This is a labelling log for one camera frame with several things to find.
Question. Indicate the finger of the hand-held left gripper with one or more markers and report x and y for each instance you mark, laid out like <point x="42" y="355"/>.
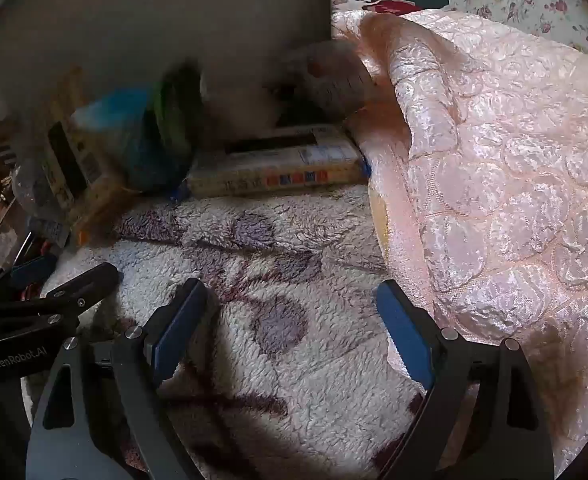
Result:
<point x="73" y="287"/>
<point x="33" y="267"/>

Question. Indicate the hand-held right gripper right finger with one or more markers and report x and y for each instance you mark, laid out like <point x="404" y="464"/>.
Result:
<point x="404" y="332"/>

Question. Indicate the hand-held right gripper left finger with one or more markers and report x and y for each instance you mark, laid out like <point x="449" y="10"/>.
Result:
<point x="173" y="332"/>

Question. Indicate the yellow cracker packet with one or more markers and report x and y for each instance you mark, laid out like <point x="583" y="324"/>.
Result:
<point x="73" y="160"/>
<point x="274" y="165"/>

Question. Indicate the clear plastic bag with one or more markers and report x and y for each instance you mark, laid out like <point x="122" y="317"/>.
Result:
<point x="36" y="192"/>

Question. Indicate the floral fleece blanket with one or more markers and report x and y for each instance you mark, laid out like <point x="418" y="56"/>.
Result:
<point x="274" y="335"/>

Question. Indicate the green blue snack bag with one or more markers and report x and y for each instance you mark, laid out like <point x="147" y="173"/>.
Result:
<point x="133" y="140"/>

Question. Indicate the pink quilted blanket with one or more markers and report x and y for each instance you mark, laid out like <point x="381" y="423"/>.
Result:
<point x="499" y="185"/>

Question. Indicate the bread in clear packet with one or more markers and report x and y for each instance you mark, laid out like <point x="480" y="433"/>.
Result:
<point x="329" y="85"/>

